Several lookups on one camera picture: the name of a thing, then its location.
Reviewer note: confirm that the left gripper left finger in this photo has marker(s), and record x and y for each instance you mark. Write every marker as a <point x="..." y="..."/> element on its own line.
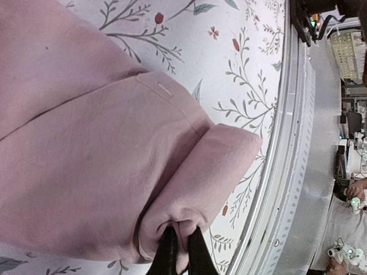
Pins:
<point x="165" y="260"/>

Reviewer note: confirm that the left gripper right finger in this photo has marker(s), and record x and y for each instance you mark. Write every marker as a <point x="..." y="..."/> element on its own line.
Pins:
<point x="200" y="262"/>

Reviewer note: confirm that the pink and white underwear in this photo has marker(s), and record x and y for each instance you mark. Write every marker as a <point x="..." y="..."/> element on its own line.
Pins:
<point x="98" y="154"/>

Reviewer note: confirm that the floral patterned table mat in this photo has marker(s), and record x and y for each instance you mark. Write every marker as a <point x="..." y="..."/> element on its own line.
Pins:
<point x="228" y="56"/>

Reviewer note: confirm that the aluminium front rail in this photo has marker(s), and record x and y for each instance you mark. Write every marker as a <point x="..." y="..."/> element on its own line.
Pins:
<point x="286" y="220"/>

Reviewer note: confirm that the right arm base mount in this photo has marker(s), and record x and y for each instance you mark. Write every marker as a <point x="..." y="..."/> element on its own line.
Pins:
<point x="315" y="19"/>

